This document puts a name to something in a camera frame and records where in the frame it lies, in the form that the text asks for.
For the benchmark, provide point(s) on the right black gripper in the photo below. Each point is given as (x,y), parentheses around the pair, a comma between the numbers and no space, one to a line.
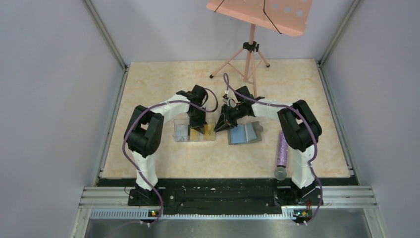
(222,124)

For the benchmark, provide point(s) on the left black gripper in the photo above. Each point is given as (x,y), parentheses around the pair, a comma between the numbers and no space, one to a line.
(199,125)

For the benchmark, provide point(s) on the clear plastic card box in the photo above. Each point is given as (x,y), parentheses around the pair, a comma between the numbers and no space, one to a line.
(183,132)

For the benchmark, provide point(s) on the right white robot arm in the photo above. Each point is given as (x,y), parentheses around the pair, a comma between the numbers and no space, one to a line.
(300,129)

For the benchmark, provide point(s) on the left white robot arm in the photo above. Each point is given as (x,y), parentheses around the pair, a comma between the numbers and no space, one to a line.
(143,136)

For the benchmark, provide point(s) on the purple glitter microphone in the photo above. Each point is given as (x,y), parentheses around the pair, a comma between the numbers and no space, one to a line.
(280,172)

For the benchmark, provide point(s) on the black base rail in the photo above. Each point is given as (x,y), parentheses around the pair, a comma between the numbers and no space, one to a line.
(206,196)

